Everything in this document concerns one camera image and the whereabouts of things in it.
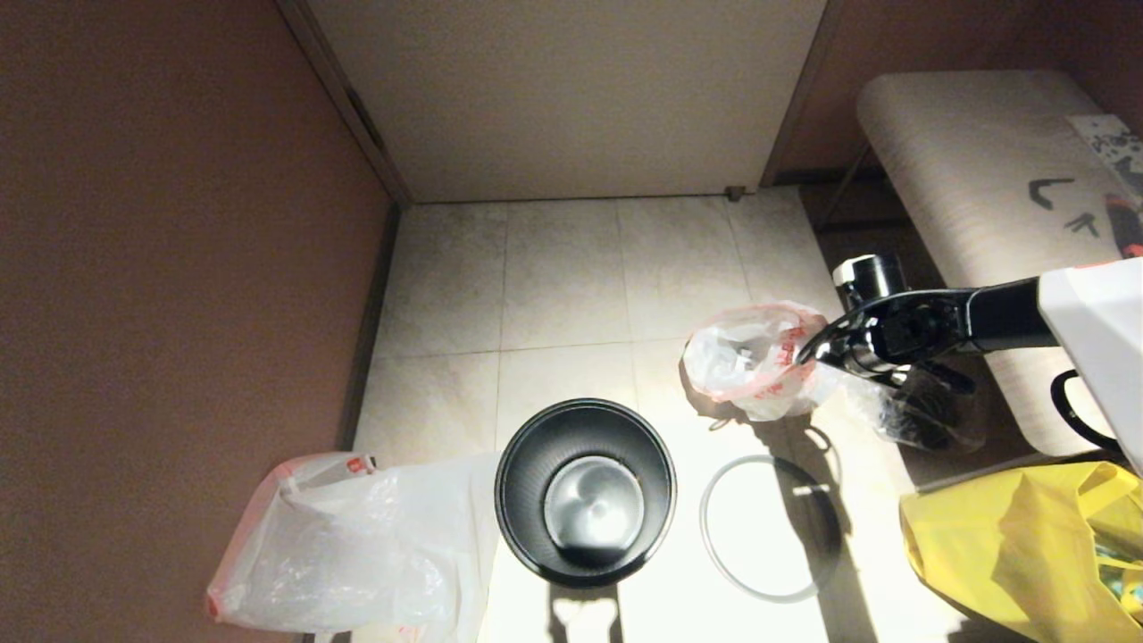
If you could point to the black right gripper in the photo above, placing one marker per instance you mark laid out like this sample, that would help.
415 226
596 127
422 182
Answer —
902 330

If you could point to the red-printed plastic bag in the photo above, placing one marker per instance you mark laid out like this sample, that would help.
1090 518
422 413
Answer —
750 375

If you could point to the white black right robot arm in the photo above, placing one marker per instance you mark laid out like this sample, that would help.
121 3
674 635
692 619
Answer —
1098 339

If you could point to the clear plastic bag dark contents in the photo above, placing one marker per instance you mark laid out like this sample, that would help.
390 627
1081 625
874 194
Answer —
920 420

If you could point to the yellow plastic bag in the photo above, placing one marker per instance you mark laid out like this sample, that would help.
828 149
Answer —
1009 545

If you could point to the black round trash bin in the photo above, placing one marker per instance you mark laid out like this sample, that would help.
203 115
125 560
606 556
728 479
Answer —
522 500

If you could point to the white trash bag red trim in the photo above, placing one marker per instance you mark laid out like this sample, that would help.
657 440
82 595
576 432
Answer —
339 554

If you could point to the light wood-grain table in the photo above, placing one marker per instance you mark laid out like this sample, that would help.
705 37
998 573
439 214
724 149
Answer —
964 179

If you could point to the small black hex key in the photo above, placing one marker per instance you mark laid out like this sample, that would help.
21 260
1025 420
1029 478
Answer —
1082 226

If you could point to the white patterned paper sheet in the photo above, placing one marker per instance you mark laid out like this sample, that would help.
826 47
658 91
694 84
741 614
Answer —
1112 143

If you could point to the teal printed package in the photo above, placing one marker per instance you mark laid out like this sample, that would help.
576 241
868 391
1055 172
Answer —
1116 572

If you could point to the white door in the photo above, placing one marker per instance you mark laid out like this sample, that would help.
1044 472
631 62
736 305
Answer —
571 98

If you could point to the black cylindrical right wrist camera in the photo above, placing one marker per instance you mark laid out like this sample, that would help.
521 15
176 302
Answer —
871 277

